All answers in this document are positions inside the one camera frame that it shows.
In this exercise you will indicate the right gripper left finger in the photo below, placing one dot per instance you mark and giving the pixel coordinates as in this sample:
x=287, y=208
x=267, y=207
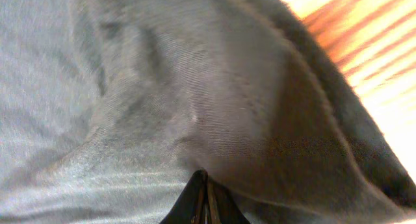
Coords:
x=189, y=208

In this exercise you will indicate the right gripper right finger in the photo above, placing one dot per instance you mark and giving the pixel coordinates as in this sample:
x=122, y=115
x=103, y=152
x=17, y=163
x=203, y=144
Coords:
x=221, y=208

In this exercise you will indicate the black t-shirt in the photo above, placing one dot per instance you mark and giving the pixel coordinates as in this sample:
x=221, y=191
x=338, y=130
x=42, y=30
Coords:
x=109, y=106

